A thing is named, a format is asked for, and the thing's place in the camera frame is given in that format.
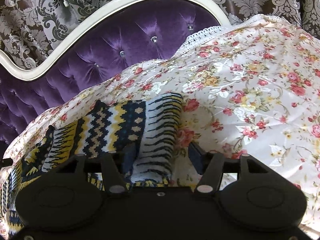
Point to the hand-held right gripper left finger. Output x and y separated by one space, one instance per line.
130 160

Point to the purple tufted headboard white frame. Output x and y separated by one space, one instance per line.
125 42

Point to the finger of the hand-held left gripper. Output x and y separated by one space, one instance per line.
5 162

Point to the patterned knit sweater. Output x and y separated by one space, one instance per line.
120 125

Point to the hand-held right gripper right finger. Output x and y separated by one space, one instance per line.
195 156

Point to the sheer damask curtain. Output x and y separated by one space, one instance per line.
57 22

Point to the floral bedspread with lace trim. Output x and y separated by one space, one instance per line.
250 92

